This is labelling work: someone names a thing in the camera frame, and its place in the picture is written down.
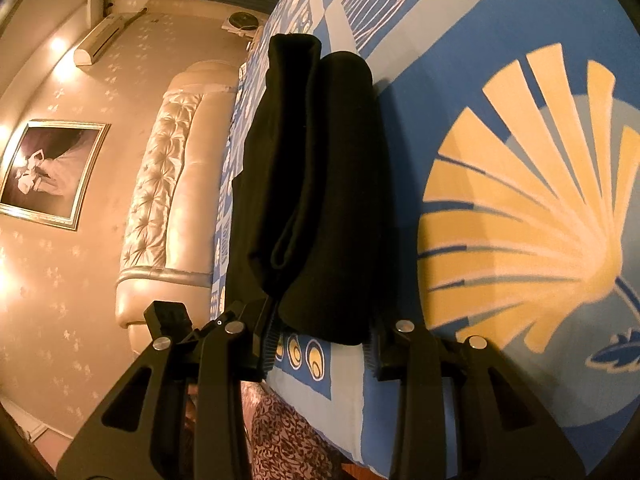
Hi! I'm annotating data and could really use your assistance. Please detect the black pants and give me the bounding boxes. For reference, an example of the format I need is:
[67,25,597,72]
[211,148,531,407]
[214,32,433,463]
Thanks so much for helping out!
[226,34,399,346]

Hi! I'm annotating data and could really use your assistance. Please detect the cream tufted headboard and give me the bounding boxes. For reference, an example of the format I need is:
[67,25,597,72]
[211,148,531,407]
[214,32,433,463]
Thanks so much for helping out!
[115,60,239,353]

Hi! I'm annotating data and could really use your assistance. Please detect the floral patterned garment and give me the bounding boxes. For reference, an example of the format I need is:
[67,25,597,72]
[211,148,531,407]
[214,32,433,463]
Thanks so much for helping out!
[182,378,346,480]

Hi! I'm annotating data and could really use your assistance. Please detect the blue patterned bed sheet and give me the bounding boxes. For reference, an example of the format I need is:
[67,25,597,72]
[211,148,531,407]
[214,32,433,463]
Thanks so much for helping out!
[210,0,639,479]

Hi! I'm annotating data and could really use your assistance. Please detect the framed wall picture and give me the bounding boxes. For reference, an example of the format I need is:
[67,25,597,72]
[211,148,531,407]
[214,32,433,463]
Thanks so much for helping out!
[1,119,110,231]

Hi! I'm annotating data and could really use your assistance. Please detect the white wall air conditioner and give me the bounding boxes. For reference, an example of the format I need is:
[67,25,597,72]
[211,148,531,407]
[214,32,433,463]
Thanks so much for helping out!
[73,8,146,67]

